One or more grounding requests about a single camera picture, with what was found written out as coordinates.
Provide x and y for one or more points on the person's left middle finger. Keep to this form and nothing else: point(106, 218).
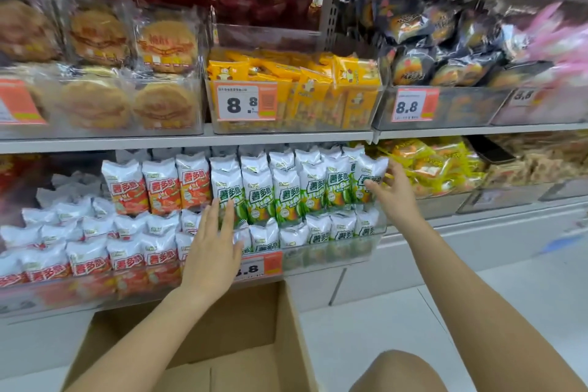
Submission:
point(216, 221)

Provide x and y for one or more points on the pile of dark bun packets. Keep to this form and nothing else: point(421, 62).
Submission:
point(436, 38)

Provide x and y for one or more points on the row of green label packets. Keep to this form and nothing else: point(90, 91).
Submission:
point(285, 194)

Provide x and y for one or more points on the person's left little finger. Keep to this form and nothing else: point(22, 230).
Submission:
point(194, 242)

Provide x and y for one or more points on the person's right thumb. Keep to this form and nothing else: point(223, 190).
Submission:
point(374, 187)

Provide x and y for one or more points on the pile of orange label packets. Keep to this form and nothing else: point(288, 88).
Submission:
point(128, 189)

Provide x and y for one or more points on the orange white price tag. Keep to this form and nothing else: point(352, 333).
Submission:
point(246, 101)
point(413, 104)
point(16, 102)
point(264, 265)

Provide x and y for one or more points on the clear plastic bin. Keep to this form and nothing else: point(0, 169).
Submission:
point(464, 107)
point(294, 125)
point(115, 127)

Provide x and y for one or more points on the white green snack packet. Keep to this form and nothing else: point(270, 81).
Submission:
point(364, 167)

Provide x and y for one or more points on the pile of yellow packets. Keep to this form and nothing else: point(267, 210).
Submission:
point(317, 84)

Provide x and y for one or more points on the brown cardboard box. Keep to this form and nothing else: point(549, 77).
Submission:
point(257, 345)

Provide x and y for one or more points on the person's left hand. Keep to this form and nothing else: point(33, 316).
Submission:
point(209, 263)

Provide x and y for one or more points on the black flat device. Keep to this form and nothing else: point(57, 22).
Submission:
point(490, 149)

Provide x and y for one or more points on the perforated white shelf upright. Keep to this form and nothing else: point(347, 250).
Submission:
point(331, 1)

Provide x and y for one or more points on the person's left forearm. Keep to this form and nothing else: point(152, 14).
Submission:
point(142, 345)

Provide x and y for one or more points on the pile of yellow orange bags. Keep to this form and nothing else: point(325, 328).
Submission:
point(432, 166)

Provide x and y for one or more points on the pile of pink packets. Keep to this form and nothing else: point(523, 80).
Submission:
point(551, 42)

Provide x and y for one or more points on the pile of beige biscuit packets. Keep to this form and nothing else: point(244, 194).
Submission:
point(546, 159)

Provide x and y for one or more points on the pile of round cake packets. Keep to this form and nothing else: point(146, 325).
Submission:
point(99, 38)

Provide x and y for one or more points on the person's knee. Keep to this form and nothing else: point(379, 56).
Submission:
point(397, 373)

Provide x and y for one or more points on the person's left thumb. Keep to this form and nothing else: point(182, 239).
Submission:
point(239, 249)

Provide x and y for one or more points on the white shelf base panel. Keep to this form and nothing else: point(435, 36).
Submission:
point(459, 263)

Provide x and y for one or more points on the person's right hand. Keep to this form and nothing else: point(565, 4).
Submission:
point(397, 201)

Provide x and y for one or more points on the person's right forearm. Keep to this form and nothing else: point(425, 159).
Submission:
point(477, 309)

